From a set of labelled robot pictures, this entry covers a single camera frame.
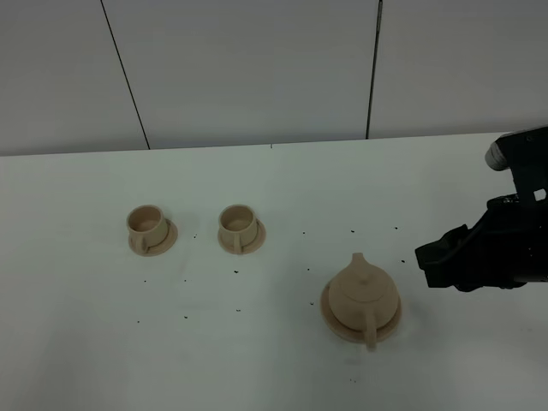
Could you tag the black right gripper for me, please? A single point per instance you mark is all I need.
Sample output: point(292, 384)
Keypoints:
point(505, 249)

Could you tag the beige ceramic teapot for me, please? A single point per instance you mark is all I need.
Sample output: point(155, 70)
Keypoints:
point(363, 297)

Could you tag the beige round teapot saucer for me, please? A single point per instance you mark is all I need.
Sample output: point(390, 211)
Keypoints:
point(348, 334)

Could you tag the right beige cup saucer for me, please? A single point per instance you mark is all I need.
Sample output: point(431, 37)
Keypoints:
point(254, 245)

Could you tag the beige cup saucer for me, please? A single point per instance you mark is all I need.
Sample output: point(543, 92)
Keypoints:
point(254, 245)
point(163, 246)

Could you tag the right beige teacup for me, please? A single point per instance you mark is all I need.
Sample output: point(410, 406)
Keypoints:
point(238, 227)

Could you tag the beige teacup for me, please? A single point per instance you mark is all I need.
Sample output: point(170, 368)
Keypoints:
point(238, 227)
point(147, 227)

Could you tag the left beige cup saucer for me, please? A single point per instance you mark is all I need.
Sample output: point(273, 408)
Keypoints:
point(163, 246)

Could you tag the left beige teacup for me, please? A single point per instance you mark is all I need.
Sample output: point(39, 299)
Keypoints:
point(147, 227)

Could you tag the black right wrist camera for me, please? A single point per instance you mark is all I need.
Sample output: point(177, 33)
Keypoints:
point(525, 154)

